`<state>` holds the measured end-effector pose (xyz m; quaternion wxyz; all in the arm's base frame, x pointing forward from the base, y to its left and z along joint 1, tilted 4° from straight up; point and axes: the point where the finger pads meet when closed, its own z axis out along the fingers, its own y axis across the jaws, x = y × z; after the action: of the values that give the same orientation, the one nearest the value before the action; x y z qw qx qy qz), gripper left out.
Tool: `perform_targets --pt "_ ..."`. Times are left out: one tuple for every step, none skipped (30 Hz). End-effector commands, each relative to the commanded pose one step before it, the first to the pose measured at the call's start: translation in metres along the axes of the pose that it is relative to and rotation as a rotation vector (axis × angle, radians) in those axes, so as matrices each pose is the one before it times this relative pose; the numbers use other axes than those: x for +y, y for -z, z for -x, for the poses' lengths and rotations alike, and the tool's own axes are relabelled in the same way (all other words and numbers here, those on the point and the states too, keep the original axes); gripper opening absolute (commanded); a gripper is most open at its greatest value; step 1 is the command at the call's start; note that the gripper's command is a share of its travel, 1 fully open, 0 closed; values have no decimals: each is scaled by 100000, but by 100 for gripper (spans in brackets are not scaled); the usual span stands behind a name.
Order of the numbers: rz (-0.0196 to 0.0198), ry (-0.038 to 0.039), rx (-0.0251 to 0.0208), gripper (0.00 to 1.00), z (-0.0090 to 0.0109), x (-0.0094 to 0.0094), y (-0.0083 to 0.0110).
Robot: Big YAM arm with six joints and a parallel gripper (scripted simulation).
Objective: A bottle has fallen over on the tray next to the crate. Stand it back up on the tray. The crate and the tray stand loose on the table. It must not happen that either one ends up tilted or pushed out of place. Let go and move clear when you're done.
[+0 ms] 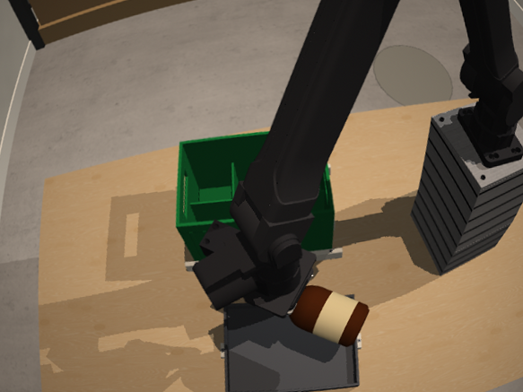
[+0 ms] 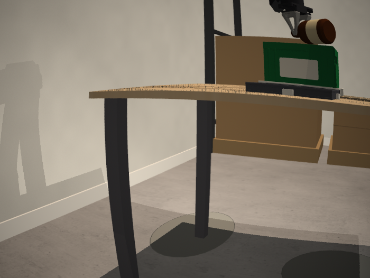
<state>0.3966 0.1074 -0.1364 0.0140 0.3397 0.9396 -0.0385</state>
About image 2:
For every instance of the green crate with dividers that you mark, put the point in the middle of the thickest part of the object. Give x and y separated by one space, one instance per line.
297 63

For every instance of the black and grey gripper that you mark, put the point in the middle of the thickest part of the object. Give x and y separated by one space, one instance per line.
297 10

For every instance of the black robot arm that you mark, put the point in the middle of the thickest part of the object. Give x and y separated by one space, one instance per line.
274 4

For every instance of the brown round-bodied bottle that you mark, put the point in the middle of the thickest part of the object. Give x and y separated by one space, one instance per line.
320 31

